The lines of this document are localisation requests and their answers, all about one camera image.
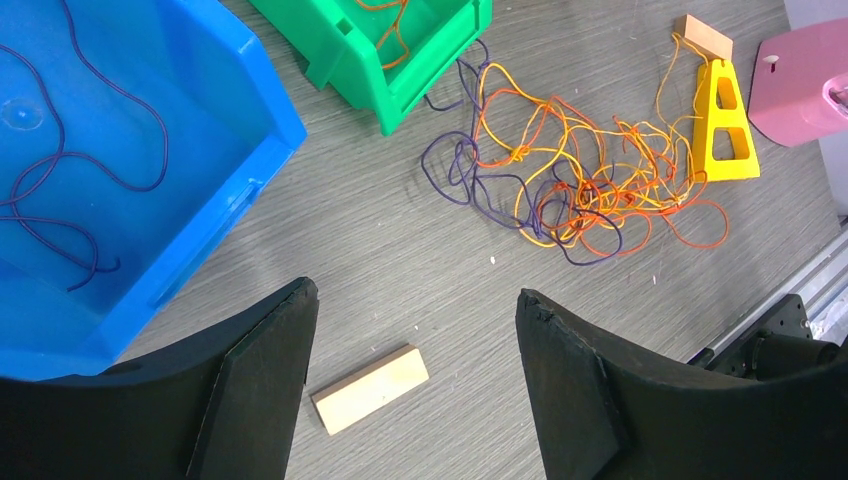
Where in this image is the orange cable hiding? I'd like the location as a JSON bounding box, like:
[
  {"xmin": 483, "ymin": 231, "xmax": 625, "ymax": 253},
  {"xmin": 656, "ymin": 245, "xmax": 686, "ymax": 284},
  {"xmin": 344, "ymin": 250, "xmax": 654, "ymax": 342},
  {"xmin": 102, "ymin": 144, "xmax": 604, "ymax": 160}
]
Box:
[{"xmin": 354, "ymin": 0, "xmax": 731, "ymax": 260}]

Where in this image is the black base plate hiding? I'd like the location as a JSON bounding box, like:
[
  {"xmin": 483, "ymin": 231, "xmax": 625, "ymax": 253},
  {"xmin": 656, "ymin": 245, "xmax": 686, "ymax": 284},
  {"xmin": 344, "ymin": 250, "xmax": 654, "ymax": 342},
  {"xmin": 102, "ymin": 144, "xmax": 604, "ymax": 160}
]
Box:
[{"xmin": 688, "ymin": 294, "xmax": 840, "ymax": 381}]

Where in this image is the blue plastic bin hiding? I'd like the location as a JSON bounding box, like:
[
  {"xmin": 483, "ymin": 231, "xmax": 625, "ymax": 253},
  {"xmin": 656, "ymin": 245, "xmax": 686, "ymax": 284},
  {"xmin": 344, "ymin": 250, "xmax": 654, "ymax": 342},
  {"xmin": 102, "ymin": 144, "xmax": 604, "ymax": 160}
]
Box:
[{"xmin": 1, "ymin": 1, "xmax": 306, "ymax": 381}]

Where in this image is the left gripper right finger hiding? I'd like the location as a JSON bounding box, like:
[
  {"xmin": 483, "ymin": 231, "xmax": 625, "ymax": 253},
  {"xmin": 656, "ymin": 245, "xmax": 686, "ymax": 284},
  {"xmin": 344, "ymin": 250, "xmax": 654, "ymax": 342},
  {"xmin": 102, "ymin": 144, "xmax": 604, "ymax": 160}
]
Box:
[{"xmin": 516, "ymin": 289, "xmax": 847, "ymax": 479}]

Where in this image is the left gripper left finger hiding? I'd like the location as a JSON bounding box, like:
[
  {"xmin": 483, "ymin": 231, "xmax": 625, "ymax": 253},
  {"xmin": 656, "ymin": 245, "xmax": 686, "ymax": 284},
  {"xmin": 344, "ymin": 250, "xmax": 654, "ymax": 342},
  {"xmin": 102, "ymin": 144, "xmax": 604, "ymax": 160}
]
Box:
[{"xmin": 1, "ymin": 277, "xmax": 318, "ymax": 479}]

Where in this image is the purple cable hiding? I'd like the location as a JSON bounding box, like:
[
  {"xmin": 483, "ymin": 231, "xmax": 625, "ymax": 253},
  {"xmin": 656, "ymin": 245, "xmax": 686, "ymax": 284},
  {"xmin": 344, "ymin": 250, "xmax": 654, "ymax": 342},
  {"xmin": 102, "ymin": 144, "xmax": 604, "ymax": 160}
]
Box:
[{"xmin": 0, "ymin": 0, "xmax": 625, "ymax": 293}]

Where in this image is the yellow cable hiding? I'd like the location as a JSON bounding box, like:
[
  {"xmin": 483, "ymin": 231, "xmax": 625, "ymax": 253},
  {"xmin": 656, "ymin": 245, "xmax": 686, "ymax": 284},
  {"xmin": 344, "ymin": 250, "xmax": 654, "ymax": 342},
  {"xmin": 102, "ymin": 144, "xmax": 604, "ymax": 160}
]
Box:
[{"xmin": 476, "ymin": 33, "xmax": 713, "ymax": 250}]

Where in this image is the small wooden block right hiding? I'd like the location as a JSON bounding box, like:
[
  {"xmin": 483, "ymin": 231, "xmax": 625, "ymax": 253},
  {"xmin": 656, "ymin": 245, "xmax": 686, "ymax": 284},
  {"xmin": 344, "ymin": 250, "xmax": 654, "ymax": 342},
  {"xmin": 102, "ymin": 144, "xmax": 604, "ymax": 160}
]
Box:
[{"xmin": 674, "ymin": 14, "xmax": 733, "ymax": 61}]

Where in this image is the pink metronome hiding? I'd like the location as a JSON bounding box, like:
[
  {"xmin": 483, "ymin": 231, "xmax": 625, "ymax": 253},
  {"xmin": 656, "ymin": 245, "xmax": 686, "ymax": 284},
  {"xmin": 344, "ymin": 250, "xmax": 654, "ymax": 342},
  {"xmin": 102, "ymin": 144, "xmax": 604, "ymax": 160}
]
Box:
[{"xmin": 747, "ymin": 18, "xmax": 847, "ymax": 147}]

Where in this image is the yellow triangular toy right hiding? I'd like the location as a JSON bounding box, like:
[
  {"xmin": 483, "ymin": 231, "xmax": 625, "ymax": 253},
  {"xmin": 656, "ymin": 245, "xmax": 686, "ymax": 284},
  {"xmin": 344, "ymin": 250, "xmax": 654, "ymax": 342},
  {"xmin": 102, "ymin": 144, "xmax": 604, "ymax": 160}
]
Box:
[{"xmin": 691, "ymin": 59, "xmax": 760, "ymax": 182}]

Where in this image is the green plastic bin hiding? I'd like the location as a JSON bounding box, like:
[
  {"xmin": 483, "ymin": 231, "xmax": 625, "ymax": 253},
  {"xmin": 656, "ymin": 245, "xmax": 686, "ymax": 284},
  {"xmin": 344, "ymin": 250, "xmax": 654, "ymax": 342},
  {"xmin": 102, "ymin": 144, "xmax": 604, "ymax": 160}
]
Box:
[{"xmin": 253, "ymin": 0, "xmax": 493, "ymax": 136}]

